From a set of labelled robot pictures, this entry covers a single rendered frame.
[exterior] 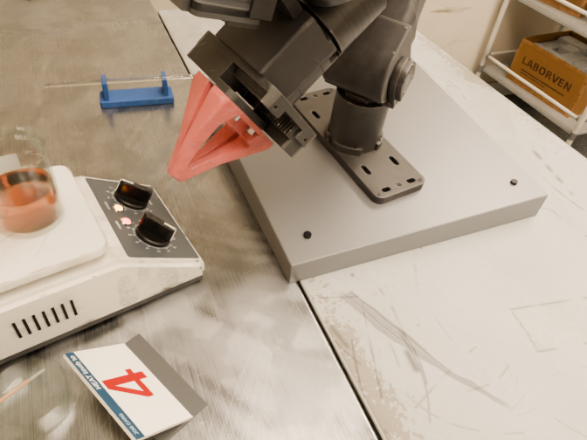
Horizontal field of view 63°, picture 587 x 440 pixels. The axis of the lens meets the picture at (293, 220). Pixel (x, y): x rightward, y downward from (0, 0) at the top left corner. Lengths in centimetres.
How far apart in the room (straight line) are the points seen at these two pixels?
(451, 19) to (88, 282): 227
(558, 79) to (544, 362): 208
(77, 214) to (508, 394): 39
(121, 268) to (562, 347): 40
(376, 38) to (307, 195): 17
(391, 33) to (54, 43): 60
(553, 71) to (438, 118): 186
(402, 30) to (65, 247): 35
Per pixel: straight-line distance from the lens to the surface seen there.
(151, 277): 44
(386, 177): 55
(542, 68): 255
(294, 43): 34
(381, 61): 48
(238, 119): 36
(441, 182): 58
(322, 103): 64
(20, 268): 41
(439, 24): 249
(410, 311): 49
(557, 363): 52
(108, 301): 44
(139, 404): 39
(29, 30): 98
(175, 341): 44
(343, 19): 37
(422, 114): 68
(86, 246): 41
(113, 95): 74
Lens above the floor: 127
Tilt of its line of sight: 44 degrees down
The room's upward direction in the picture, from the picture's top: 7 degrees clockwise
